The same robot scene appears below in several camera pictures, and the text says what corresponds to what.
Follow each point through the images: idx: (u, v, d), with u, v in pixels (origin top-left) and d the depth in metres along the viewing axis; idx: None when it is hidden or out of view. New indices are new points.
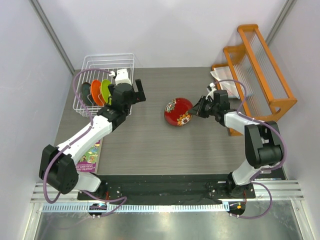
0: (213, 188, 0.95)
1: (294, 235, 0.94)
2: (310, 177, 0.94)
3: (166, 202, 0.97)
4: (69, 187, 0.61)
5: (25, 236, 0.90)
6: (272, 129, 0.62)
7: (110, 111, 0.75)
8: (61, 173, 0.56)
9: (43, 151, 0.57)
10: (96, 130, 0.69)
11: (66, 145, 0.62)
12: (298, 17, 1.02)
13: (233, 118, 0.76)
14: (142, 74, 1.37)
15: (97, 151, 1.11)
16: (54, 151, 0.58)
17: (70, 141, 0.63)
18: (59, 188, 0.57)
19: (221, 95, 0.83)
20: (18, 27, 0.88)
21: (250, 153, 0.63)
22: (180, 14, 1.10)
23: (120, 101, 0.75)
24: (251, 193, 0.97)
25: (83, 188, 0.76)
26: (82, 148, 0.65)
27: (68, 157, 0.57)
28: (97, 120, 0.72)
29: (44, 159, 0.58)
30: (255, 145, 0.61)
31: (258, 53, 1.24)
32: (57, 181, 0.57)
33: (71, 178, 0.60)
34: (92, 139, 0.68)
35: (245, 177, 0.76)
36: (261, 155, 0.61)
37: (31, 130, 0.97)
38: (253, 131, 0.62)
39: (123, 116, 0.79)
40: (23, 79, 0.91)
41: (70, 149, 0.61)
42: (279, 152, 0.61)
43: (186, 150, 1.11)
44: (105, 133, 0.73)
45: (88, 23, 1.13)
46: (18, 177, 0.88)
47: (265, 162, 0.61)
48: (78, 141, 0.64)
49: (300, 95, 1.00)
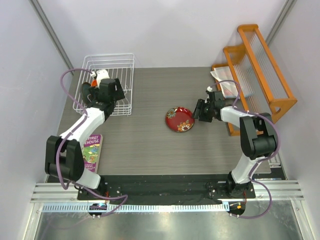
0: (213, 188, 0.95)
1: (294, 235, 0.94)
2: (311, 178, 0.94)
3: (166, 202, 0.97)
4: (78, 174, 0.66)
5: (25, 236, 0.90)
6: (265, 119, 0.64)
7: (99, 103, 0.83)
8: (70, 159, 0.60)
9: (47, 143, 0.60)
10: (92, 119, 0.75)
11: (68, 132, 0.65)
12: (298, 17, 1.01)
13: (229, 112, 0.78)
14: (142, 74, 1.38)
15: (97, 151, 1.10)
16: (57, 141, 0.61)
17: (72, 129, 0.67)
18: (70, 176, 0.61)
19: (216, 93, 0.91)
20: (18, 27, 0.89)
21: (245, 145, 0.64)
22: (179, 13, 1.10)
23: (106, 93, 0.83)
24: (251, 193, 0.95)
25: (85, 183, 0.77)
26: (83, 134, 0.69)
27: (73, 141, 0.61)
28: (90, 111, 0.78)
29: (50, 150, 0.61)
30: (250, 136, 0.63)
31: (258, 53, 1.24)
32: (67, 168, 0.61)
33: (79, 164, 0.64)
34: (90, 126, 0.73)
35: (244, 174, 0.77)
36: (255, 145, 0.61)
37: (32, 130, 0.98)
38: (248, 122, 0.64)
39: (112, 106, 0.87)
40: (23, 80, 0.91)
41: (73, 135, 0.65)
42: (274, 143, 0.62)
43: (185, 150, 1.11)
44: (98, 123, 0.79)
45: (88, 23, 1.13)
46: (18, 177, 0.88)
47: (261, 152, 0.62)
48: (79, 128, 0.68)
49: (299, 95, 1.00)
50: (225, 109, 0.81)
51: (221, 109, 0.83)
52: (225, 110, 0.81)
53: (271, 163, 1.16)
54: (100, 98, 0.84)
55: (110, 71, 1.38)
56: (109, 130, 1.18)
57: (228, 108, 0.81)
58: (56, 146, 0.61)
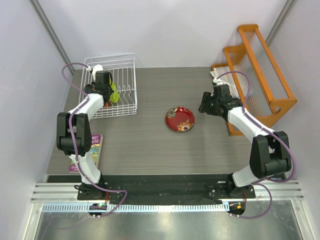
0: (213, 188, 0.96)
1: (294, 235, 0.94)
2: (311, 178, 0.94)
3: (166, 202, 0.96)
4: (88, 146, 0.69)
5: (25, 236, 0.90)
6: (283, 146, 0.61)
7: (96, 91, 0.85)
8: (81, 129, 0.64)
9: (58, 117, 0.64)
10: (94, 99, 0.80)
11: (75, 108, 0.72)
12: (298, 17, 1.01)
13: (240, 120, 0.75)
14: (142, 75, 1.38)
15: (97, 151, 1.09)
16: (66, 116, 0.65)
17: (78, 106, 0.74)
18: (82, 146, 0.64)
19: (221, 88, 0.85)
20: (18, 27, 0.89)
21: (256, 165, 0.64)
22: (180, 13, 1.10)
23: (102, 81, 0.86)
24: (251, 193, 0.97)
25: (88, 171, 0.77)
26: (88, 112, 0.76)
27: (82, 114, 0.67)
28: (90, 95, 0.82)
29: (60, 124, 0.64)
30: (263, 159, 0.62)
31: (258, 53, 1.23)
32: (80, 139, 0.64)
33: (88, 135, 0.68)
34: (94, 105, 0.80)
35: (247, 181, 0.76)
36: (267, 168, 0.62)
37: (32, 130, 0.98)
38: (263, 145, 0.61)
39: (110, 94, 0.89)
40: (23, 79, 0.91)
41: (80, 111, 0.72)
42: (285, 166, 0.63)
43: (185, 150, 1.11)
44: (99, 105, 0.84)
45: (88, 23, 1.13)
46: (18, 177, 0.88)
47: (272, 174, 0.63)
48: (84, 106, 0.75)
49: (299, 95, 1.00)
50: (234, 114, 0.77)
51: (230, 112, 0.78)
52: (234, 115, 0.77)
53: None
54: (97, 87, 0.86)
55: (110, 71, 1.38)
56: (110, 130, 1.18)
57: (238, 113, 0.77)
58: (66, 120, 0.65)
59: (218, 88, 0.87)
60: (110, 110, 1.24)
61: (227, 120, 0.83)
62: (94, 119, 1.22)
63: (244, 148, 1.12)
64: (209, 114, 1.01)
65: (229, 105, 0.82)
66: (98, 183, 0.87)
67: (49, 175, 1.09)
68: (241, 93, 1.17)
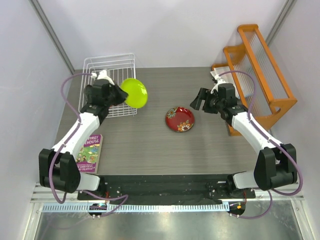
0: (213, 188, 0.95)
1: (294, 235, 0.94)
2: (311, 178, 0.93)
3: (165, 202, 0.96)
4: (75, 185, 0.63)
5: (25, 236, 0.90)
6: (291, 161, 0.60)
7: (93, 107, 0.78)
8: (64, 172, 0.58)
9: (40, 156, 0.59)
10: (85, 127, 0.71)
11: (61, 144, 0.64)
12: (298, 17, 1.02)
13: (245, 128, 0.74)
14: (142, 74, 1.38)
15: (97, 151, 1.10)
16: (50, 154, 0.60)
17: (64, 140, 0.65)
18: (65, 188, 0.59)
19: (227, 90, 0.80)
20: (18, 27, 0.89)
21: (261, 177, 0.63)
22: (180, 13, 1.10)
23: (99, 95, 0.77)
24: (251, 193, 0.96)
25: (84, 188, 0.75)
26: (78, 144, 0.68)
27: (66, 154, 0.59)
28: (83, 116, 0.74)
29: (43, 163, 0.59)
30: (269, 172, 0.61)
31: (258, 53, 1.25)
32: (62, 181, 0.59)
33: (74, 174, 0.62)
34: (84, 135, 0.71)
35: (248, 183, 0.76)
36: (272, 181, 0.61)
37: (32, 130, 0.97)
38: (270, 159, 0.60)
39: (107, 110, 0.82)
40: (23, 80, 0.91)
41: (66, 147, 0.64)
42: (291, 178, 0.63)
43: (186, 150, 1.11)
44: (92, 130, 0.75)
45: (88, 23, 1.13)
46: (18, 177, 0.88)
47: (276, 186, 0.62)
48: (72, 138, 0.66)
49: (300, 95, 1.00)
50: (239, 119, 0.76)
51: (234, 116, 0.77)
52: (239, 121, 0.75)
53: None
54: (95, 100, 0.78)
55: (110, 71, 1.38)
56: (109, 130, 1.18)
57: (243, 119, 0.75)
58: (49, 159, 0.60)
59: (223, 90, 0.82)
60: (110, 111, 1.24)
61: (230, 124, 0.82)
62: None
63: (244, 148, 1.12)
64: (207, 112, 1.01)
65: (233, 109, 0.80)
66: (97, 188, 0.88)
67: None
68: (241, 93, 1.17)
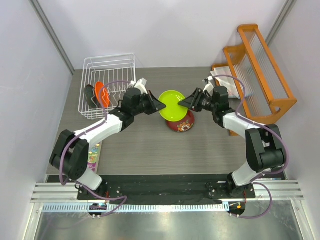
0: (213, 188, 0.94)
1: (294, 235, 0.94)
2: (311, 178, 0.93)
3: (166, 202, 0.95)
4: (79, 173, 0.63)
5: (25, 236, 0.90)
6: (273, 134, 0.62)
7: (121, 113, 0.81)
8: (75, 157, 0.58)
9: (61, 134, 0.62)
10: (108, 126, 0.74)
11: (82, 131, 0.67)
12: (298, 17, 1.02)
13: (233, 121, 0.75)
14: (142, 74, 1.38)
15: (97, 151, 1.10)
16: (69, 136, 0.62)
17: (86, 129, 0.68)
18: (69, 173, 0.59)
19: (221, 96, 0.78)
20: (18, 27, 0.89)
21: (252, 159, 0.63)
22: (180, 14, 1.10)
23: (129, 104, 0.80)
24: (251, 193, 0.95)
25: (85, 183, 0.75)
26: (96, 138, 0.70)
27: (84, 141, 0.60)
28: (110, 117, 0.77)
29: (60, 142, 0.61)
30: (258, 150, 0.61)
31: (258, 53, 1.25)
32: (70, 165, 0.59)
33: (83, 163, 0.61)
34: (104, 132, 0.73)
35: (246, 179, 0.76)
36: (263, 159, 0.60)
37: (31, 130, 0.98)
38: (255, 135, 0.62)
39: (132, 120, 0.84)
40: (23, 79, 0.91)
41: (85, 136, 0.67)
42: (281, 156, 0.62)
43: (186, 150, 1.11)
44: (113, 132, 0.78)
45: (88, 23, 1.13)
46: (18, 177, 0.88)
47: (268, 166, 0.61)
48: (93, 130, 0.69)
49: (299, 94, 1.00)
50: (229, 117, 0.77)
51: (224, 116, 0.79)
52: (229, 118, 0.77)
53: None
54: (124, 107, 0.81)
55: (110, 71, 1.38)
56: None
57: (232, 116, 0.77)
58: (67, 140, 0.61)
59: (218, 95, 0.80)
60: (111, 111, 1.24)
61: (222, 126, 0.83)
62: (94, 119, 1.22)
63: (243, 148, 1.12)
64: (195, 111, 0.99)
65: (224, 113, 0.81)
66: (97, 189, 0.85)
67: (49, 175, 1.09)
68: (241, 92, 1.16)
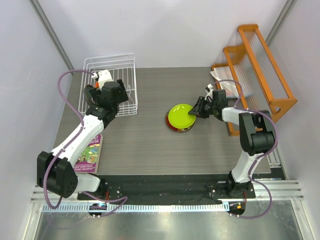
0: (213, 188, 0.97)
1: (294, 235, 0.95)
2: (310, 178, 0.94)
3: (166, 202, 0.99)
4: (70, 190, 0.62)
5: (25, 236, 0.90)
6: (265, 116, 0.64)
7: (99, 109, 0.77)
8: (60, 178, 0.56)
9: (38, 158, 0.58)
10: (88, 130, 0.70)
11: (60, 149, 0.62)
12: (298, 17, 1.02)
13: (230, 112, 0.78)
14: (142, 74, 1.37)
15: (97, 151, 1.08)
16: (48, 157, 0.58)
17: (63, 145, 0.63)
18: (60, 192, 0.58)
19: (219, 92, 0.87)
20: (18, 27, 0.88)
21: (243, 141, 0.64)
22: (179, 14, 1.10)
23: (108, 98, 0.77)
24: (251, 193, 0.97)
25: (83, 189, 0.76)
26: (77, 149, 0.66)
27: (64, 160, 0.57)
28: (87, 119, 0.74)
29: (41, 166, 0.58)
30: (249, 131, 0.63)
31: (258, 53, 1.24)
32: (58, 186, 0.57)
33: (71, 179, 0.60)
34: (85, 139, 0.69)
35: (244, 171, 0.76)
36: (254, 141, 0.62)
37: (31, 130, 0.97)
38: (247, 117, 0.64)
39: (113, 113, 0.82)
40: (23, 80, 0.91)
41: (65, 152, 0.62)
42: (272, 139, 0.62)
43: (185, 150, 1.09)
44: (96, 132, 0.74)
45: (88, 23, 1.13)
46: (19, 177, 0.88)
47: (258, 148, 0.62)
48: (72, 143, 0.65)
49: (299, 95, 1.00)
50: (226, 109, 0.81)
51: (222, 109, 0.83)
52: (227, 110, 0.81)
53: (271, 163, 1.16)
54: (102, 102, 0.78)
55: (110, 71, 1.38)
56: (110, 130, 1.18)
57: (230, 108, 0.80)
58: (47, 162, 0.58)
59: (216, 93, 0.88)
60: None
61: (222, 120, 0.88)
62: None
63: None
64: (201, 116, 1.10)
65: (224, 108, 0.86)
66: (96, 189, 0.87)
67: None
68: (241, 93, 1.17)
